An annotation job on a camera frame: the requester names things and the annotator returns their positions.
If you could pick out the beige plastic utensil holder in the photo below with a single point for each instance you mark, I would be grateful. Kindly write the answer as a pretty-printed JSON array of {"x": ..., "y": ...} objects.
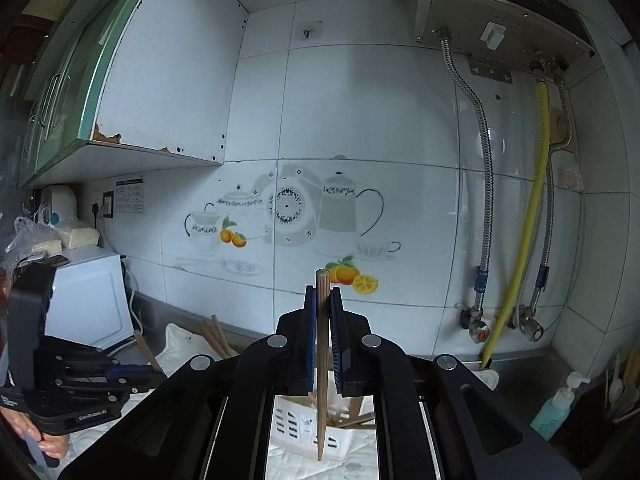
[{"x": 290, "y": 427}]

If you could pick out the white rounded appliance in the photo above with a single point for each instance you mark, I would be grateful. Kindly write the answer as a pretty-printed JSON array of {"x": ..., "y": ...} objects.
[{"x": 62, "y": 205}]

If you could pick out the red and white label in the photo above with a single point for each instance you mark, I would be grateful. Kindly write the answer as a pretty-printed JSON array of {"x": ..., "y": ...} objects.
[{"x": 575, "y": 178}]

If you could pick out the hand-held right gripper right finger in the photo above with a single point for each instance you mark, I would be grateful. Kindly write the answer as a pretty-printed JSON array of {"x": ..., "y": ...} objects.
[{"x": 338, "y": 345}]

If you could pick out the clear plastic bag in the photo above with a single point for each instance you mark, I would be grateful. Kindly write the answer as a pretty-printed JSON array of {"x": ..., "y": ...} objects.
[{"x": 27, "y": 240}]

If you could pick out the white quilted printed mat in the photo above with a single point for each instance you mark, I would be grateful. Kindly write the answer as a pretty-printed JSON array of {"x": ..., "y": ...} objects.
[{"x": 182, "y": 345}]

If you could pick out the metal valve with red knob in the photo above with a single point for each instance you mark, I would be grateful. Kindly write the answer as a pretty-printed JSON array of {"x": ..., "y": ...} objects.
[{"x": 477, "y": 327}]

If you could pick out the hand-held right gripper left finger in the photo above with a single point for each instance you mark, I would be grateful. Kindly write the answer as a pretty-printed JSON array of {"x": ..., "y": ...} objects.
[{"x": 311, "y": 345}]

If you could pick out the white microwave oven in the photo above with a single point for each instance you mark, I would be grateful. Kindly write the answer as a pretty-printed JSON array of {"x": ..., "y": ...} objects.
[{"x": 90, "y": 295}]

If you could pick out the white plastic clip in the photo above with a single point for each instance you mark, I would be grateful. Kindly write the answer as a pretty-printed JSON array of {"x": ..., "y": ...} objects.
[{"x": 492, "y": 36}]

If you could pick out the long brown bamboo chopstick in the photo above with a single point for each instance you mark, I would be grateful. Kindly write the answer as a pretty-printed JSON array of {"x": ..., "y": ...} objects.
[
  {"x": 211, "y": 340},
  {"x": 355, "y": 421},
  {"x": 148, "y": 352},
  {"x": 322, "y": 282},
  {"x": 224, "y": 335}
]

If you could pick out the teal soap pump bottle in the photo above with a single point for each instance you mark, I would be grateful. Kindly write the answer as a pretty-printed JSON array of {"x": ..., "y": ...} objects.
[{"x": 552, "y": 410}]

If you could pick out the person's left hand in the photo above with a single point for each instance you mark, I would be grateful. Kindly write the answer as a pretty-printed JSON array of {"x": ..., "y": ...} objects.
[{"x": 55, "y": 447}]

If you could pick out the cream foam block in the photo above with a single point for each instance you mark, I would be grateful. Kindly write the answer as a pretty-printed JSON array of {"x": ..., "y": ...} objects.
[{"x": 75, "y": 237}]

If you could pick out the metal mounting bracket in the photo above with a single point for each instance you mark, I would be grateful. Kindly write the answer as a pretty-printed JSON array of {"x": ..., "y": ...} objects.
[{"x": 490, "y": 71}]

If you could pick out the metal gas water heater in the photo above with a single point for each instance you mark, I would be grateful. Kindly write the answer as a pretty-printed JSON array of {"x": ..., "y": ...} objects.
[{"x": 500, "y": 5}]

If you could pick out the green wall cabinet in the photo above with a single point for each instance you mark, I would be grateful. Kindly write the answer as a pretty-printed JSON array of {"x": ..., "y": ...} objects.
[{"x": 65, "y": 85}]

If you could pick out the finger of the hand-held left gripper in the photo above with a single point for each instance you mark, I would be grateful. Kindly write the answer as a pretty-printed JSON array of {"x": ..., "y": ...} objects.
[
  {"x": 142, "y": 385},
  {"x": 130, "y": 371}
]

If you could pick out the white chart sticker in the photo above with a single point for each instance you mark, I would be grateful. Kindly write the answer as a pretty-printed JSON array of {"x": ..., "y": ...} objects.
[{"x": 129, "y": 194}]

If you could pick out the metal angle valve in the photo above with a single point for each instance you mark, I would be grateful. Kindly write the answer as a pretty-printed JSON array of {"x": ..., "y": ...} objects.
[{"x": 529, "y": 325}]

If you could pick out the metal wall hook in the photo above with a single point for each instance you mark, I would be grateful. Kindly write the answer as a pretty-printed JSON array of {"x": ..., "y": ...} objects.
[{"x": 309, "y": 30}]

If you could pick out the pale wooden spoon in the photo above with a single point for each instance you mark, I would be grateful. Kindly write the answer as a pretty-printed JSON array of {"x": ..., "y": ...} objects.
[{"x": 620, "y": 390}]

